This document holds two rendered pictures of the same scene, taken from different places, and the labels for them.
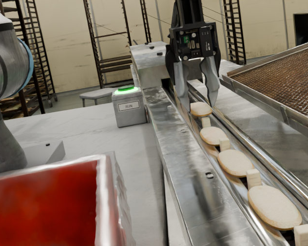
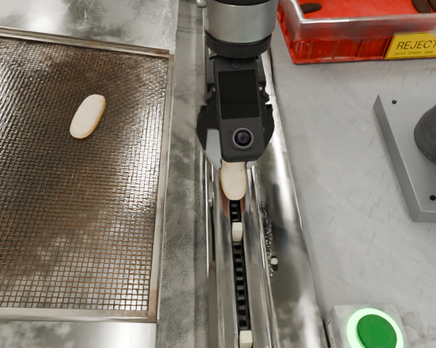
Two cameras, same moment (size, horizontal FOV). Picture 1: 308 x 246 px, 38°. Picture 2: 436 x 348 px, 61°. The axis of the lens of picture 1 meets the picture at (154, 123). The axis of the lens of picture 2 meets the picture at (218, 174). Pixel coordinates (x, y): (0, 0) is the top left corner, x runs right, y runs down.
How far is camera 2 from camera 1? 1.17 m
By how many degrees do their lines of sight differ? 116
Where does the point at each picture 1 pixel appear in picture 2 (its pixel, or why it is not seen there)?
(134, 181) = (300, 122)
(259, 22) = not seen: outside the picture
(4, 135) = not seen: outside the picture
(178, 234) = not seen: hidden behind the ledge
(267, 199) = not seen: hidden behind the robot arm
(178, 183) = (264, 58)
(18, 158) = (419, 126)
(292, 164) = (180, 108)
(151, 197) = (283, 97)
